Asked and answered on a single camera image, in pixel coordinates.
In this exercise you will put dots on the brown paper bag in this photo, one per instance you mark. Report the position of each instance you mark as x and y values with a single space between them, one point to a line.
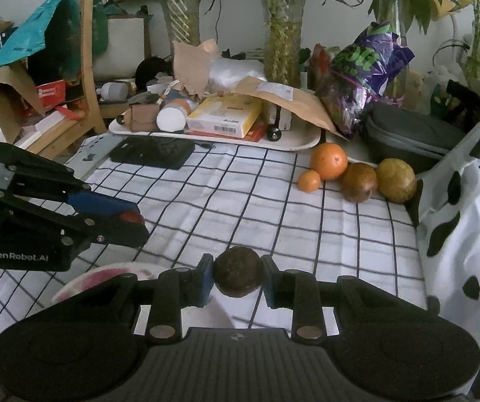
10 96

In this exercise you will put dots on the checkered tablecloth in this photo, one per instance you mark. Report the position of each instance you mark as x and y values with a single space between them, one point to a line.
244 201

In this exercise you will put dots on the black rectangular device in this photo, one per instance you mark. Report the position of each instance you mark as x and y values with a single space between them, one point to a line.
152 153

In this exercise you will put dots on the white framed board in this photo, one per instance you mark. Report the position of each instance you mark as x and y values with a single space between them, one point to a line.
123 46

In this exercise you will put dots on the dark round passion fruit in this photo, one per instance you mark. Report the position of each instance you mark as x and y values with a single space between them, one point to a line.
238 272

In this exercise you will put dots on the brown paper envelope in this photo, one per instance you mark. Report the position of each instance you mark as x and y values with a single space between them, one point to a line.
302 106

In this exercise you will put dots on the wooden chair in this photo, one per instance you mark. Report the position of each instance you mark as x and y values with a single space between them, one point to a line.
91 92

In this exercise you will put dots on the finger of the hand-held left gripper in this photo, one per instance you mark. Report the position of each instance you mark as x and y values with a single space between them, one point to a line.
118 234
102 203

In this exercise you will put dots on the teal plastic bag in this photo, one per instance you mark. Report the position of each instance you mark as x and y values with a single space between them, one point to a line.
30 33

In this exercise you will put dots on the white floral plate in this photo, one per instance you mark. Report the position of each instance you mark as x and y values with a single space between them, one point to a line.
97 275

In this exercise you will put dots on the black wheeled tool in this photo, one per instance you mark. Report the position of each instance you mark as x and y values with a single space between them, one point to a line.
275 127

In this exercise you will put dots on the cow print blanket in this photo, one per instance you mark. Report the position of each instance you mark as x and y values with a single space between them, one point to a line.
466 226

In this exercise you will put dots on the yellow and white box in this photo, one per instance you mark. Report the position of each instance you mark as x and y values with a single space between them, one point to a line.
223 115

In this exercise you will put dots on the small cardboard box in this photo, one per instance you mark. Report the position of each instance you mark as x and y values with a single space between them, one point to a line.
143 118

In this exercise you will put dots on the black zip case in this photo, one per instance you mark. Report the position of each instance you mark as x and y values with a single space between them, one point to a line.
407 134

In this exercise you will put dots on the yellow-green round fruit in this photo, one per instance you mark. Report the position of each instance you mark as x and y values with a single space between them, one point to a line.
397 180

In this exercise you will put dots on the small orange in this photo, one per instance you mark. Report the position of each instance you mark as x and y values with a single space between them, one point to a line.
309 181

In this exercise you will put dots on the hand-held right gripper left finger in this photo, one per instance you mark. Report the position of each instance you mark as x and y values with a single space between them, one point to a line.
205 280

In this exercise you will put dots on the brown round fruit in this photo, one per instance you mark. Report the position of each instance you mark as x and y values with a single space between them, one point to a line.
359 182

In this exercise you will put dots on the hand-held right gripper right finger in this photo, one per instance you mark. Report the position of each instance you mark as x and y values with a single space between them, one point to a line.
269 280

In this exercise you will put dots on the white plastic bag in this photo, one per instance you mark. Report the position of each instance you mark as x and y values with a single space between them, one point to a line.
236 73

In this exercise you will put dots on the crumpled brown paper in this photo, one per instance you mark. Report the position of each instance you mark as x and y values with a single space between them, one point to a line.
192 67

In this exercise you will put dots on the red box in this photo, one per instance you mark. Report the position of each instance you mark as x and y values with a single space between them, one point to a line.
51 92

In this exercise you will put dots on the white tray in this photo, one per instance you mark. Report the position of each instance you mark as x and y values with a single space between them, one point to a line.
298 140

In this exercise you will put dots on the glass vase with bamboo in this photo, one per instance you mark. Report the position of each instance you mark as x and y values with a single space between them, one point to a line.
284 37
179 16

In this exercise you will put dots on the large orange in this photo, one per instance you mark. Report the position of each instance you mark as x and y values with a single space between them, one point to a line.
329 161

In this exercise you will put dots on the purple foil bag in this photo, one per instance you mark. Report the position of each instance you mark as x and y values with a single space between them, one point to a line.
365 75

